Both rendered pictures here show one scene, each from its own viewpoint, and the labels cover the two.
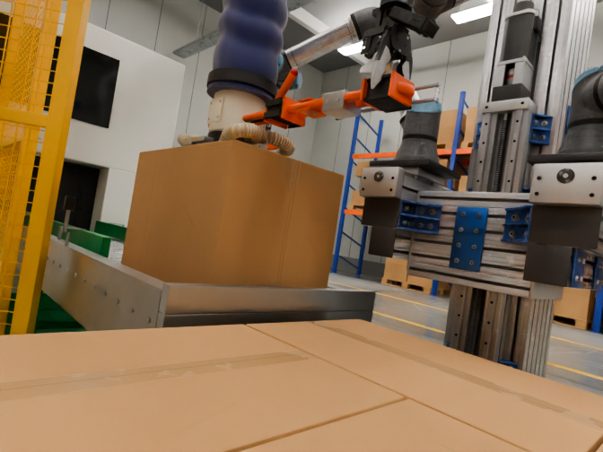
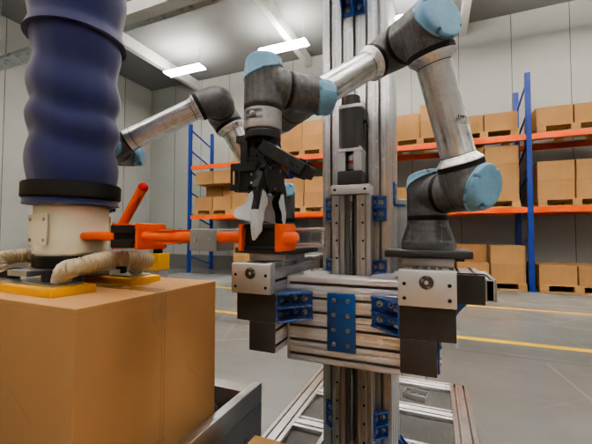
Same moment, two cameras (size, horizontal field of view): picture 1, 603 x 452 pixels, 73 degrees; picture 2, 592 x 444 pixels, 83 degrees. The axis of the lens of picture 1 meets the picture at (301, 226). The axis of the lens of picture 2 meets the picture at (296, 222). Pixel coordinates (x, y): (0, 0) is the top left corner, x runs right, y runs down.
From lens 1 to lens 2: 0.43 m
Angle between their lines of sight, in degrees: 24
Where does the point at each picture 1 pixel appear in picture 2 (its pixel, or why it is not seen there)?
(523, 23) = (355, 116)
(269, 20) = (98, 114)
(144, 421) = not seen: outside the picture
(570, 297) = not seen: hidden behind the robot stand
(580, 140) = (422, 234)
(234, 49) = (54, 155)
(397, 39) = (272, 178)
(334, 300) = (225, 424)
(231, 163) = (77, 342)
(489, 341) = (366, 403)
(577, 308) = not seen: hidden behind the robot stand
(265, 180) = (127, 336)
